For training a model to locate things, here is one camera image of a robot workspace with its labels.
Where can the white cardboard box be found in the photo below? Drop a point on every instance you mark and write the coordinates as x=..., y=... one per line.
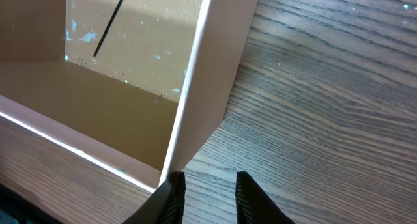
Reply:
x=150, y=99

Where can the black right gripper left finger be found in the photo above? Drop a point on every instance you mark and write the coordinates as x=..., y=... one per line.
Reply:
x=165, y=205

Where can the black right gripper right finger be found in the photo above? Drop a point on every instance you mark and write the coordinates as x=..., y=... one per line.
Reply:
x=253, y=205

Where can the black stick in box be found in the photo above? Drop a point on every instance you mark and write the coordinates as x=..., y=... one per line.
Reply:
x=106, y=30

